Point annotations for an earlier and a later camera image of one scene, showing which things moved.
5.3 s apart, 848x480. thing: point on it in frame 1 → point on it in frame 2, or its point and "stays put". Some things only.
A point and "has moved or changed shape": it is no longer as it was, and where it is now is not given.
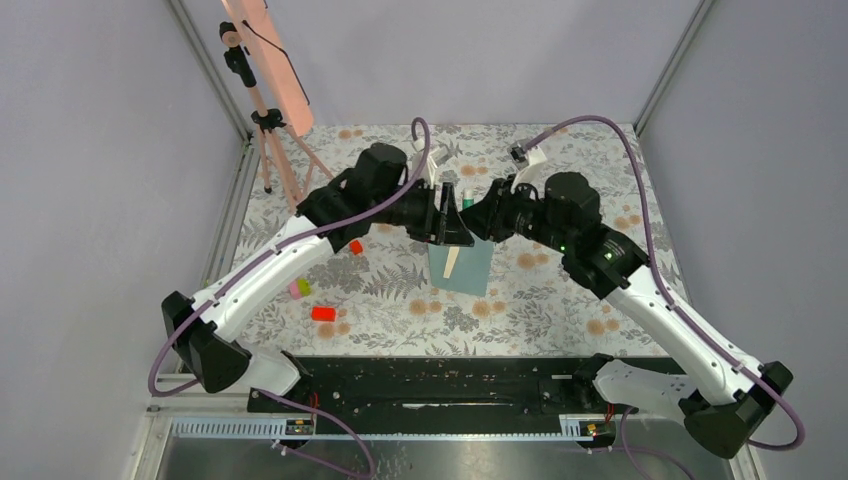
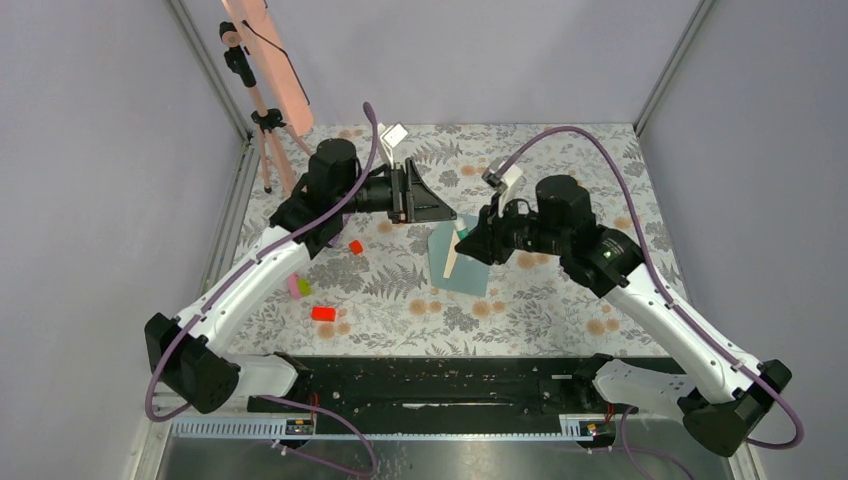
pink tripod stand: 276,138 stays put
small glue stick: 468,198 has moved or changed shape
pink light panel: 253,18 stays put
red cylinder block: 323,313 stays put
